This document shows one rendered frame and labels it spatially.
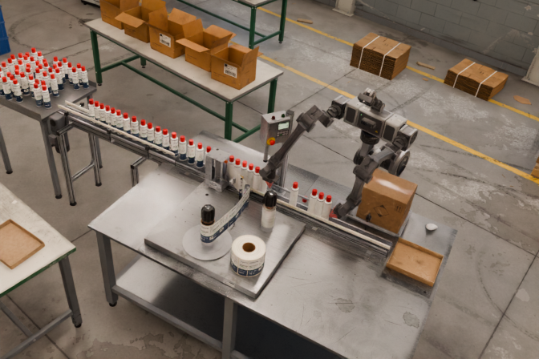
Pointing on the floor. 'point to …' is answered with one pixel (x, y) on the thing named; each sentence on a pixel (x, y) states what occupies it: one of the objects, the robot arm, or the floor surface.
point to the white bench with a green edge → (9, 205)
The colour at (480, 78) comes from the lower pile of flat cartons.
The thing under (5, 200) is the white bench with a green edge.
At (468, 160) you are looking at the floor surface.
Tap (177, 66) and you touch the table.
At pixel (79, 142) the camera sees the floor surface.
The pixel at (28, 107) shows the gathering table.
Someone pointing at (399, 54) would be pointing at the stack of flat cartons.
